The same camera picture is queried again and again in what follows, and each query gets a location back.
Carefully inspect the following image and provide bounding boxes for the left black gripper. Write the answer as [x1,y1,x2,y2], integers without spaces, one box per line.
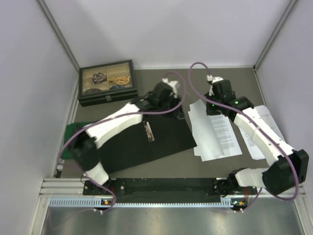
[159,97,185,121]

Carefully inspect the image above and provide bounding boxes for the white folder black inside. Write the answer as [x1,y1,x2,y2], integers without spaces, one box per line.
[97,115,196,173]

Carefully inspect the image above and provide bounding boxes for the printed text paper sheet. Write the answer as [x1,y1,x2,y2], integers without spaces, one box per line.
[209,115,242,157]

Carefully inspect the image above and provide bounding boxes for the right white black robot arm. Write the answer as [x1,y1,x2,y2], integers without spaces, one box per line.
[205,75,309,196]

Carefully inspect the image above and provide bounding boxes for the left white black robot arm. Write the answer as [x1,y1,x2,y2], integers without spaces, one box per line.
[67,78,182,194]

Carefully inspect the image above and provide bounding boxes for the metal folder clip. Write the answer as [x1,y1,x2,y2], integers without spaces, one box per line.
[144,121,155,142]

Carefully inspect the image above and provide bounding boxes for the dark green glass-lid box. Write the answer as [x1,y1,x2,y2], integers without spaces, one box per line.
[78,60,138,107]

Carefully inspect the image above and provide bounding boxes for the printed white paper sheets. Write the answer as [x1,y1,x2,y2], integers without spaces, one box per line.
[239,105,285,160]

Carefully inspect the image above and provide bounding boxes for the green folded t-shirt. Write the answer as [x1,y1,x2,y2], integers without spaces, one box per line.
[60,122,85,161]

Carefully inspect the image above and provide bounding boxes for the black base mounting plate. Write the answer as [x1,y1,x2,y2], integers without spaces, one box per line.
[83,178,259,199]

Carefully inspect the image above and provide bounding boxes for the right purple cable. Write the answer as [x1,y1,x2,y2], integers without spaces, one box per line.
[189,62,301,213]

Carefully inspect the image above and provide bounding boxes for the purple cable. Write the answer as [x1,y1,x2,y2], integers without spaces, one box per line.
[189,62,301,213]
[58,70,188,213]

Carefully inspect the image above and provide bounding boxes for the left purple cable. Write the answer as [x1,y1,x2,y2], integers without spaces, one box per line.
[58,70,188,213]

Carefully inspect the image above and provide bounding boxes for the aluminium rail frame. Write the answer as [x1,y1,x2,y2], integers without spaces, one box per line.
[39,176,308,199]

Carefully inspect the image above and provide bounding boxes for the grey slotted cable duct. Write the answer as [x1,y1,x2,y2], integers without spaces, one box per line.
[49,198,244,208]

